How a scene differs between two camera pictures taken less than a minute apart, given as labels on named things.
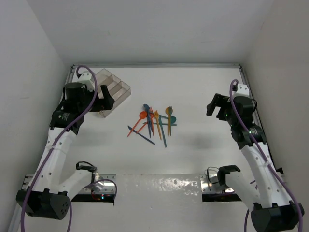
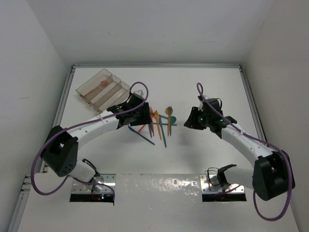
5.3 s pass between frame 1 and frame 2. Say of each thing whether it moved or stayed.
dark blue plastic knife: stayed
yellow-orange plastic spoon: stayed
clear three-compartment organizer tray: stayed
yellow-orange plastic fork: stayed
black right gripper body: moved
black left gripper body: moved
